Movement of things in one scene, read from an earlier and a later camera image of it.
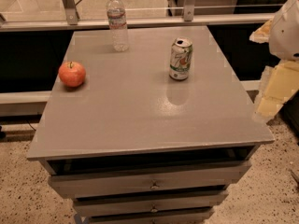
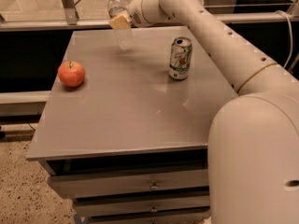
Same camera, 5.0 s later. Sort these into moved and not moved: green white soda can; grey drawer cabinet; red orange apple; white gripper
Moved: white gripper
Not moved: red orange apple; green white soda can; grey drawer cabinet
